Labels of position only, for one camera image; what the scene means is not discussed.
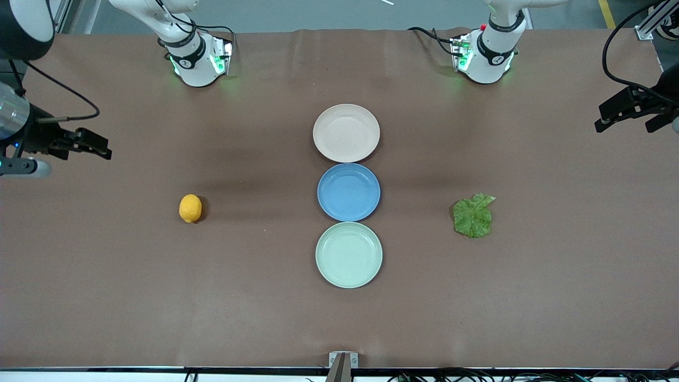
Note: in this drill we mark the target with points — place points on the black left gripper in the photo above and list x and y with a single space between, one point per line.
650 100

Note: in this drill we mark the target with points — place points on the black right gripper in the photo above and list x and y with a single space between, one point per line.
41 136

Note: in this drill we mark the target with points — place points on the yellow lemon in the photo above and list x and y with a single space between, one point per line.
190 208

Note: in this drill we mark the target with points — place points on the green lettuce leaf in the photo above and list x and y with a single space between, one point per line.
472 217

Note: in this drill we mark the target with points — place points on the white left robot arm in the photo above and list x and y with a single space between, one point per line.
490 58

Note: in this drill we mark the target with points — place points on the brown table cover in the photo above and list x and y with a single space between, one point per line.
159 292

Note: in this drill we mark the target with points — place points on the beige round plate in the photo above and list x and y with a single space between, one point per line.
346 132

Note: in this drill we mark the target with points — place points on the blue round plate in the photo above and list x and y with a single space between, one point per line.
348 192

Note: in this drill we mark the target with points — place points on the light green round plate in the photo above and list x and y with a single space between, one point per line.
348 255

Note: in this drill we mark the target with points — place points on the aluminium frame profile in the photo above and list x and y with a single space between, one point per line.
62 16
651 24

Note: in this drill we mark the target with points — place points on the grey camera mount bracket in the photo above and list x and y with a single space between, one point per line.
342 363

